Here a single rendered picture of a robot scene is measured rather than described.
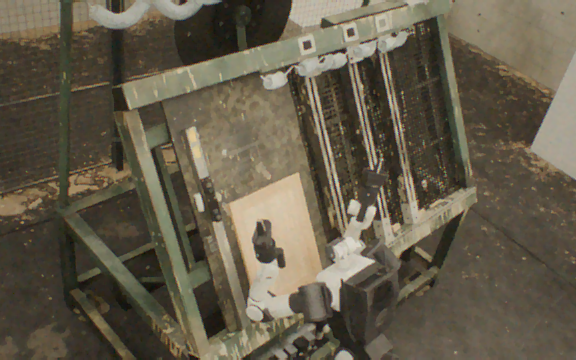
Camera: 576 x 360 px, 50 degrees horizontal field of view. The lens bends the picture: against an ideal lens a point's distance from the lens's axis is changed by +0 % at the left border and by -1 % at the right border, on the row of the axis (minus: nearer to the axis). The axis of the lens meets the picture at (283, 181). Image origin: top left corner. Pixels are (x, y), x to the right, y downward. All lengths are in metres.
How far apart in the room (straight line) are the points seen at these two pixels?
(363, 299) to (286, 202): 0.74
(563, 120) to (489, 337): 2.63
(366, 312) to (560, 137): 4.26
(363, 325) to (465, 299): 2.19
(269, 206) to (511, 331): 2.30
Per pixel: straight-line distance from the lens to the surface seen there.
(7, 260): 4.55
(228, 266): 2.80
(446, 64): 3.95
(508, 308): 4.80
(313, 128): 3.08
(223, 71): 2.70
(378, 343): 2.77
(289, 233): 3.04
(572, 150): 6.45
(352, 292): 2.54
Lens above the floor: 3.18
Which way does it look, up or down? 37 degrees down
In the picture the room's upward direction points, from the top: 10 degrees clockwise
